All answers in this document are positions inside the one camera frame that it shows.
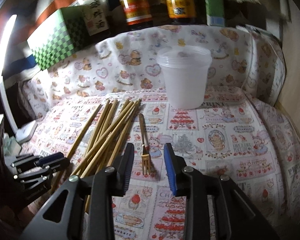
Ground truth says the gold fork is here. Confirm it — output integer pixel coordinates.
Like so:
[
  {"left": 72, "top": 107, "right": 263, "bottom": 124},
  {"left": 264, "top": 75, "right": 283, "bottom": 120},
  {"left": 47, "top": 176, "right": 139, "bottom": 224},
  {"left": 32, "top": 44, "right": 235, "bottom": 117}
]
[{"left": 139, "top": 113, "right": 151, "bottom": 176}]

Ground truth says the white desk lamp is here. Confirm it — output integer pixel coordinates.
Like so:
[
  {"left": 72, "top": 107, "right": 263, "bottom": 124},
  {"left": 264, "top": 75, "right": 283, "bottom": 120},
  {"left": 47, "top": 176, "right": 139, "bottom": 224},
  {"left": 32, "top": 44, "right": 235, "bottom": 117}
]
[{"left": 0, "top": 14, "right": 38, "bottom": 144}]

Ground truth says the bear print white cloth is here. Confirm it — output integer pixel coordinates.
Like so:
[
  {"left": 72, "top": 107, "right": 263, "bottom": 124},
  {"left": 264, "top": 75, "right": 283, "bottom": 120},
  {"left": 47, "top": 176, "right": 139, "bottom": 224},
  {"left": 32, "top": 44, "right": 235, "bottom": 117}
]
[{"left": 18, "top": 25, "right": 286, "bottom": 119}]

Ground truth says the green checkered box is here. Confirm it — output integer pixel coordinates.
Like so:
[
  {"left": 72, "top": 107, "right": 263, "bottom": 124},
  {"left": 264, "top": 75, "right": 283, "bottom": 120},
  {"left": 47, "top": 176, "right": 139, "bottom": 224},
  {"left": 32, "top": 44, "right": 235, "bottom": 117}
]
[{"left": 27, "top": 6, "right": 90, "bottom": 70}]

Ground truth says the translucent plastic container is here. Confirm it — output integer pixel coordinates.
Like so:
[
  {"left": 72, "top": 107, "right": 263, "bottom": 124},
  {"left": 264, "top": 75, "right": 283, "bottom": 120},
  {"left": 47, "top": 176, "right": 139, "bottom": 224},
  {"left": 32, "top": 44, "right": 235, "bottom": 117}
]
[{"left": 157, "top": 46, "right": 212, "bottom": 109}]

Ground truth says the cooking wine bottle white label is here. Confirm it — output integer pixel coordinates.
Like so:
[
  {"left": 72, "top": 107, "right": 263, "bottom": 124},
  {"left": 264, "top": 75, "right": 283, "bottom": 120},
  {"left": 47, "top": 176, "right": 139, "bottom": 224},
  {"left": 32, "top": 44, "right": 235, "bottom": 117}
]
[{"left": 77, "top": 0, "right": 109, "bottom": 36}]

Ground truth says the vinegar bottle red cap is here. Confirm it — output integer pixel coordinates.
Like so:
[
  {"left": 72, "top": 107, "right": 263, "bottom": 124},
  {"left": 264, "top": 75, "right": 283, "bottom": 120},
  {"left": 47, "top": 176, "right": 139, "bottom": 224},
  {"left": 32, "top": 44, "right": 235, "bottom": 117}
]
[{"left": 119, "top": 0, "right": 153, "bottom": 29}]

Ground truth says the oyster sauce bottle yellow label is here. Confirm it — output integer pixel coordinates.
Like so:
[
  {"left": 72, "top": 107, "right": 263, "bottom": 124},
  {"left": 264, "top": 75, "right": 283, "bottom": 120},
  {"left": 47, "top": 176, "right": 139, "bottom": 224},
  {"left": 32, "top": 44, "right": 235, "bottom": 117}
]
[{"left": 166, "top": 0, "right": 197, "bottom": 24}]

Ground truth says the green drink carton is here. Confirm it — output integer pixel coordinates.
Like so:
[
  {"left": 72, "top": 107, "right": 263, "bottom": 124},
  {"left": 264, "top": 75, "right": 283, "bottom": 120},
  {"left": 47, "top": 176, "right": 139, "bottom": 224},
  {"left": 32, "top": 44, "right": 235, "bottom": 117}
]
[{"left": 205, "top": 0, "right": 225, "bottom": 27}]

